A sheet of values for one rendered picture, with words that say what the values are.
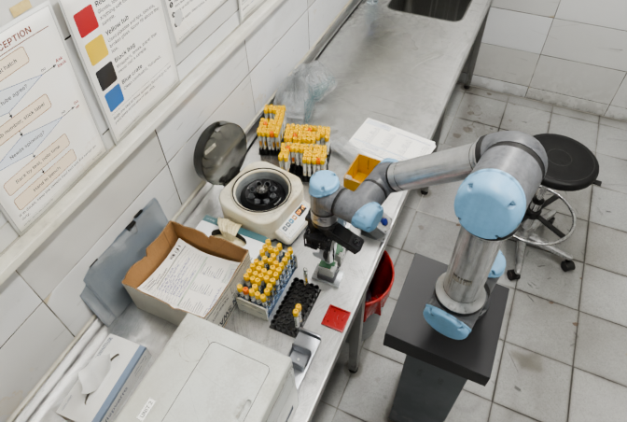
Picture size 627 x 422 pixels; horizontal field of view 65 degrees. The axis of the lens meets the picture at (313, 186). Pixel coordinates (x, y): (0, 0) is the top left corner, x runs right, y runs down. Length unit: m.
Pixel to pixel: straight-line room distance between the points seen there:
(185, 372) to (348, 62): 1.67
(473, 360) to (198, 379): 0.71
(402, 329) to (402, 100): 1.10
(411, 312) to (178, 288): 0.68
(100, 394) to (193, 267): 0.42
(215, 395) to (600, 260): 2.31
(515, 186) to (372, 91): 1.39
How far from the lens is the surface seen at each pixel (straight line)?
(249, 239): 1.58
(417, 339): 1.41
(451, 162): 1.10
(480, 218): 0.92
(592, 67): 3.70
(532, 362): 2.56
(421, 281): 1.49
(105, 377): 1.49
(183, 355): 1.17
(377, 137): 1.97
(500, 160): 0.93
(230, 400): 1.11
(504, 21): 3.57
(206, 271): 1.55
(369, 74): 2.32
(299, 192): 1.63
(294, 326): 1.46
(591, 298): 2.84
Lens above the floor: 2.21
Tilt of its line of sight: 48 degrees down
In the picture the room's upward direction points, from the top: 2 degrees counter-clockwise
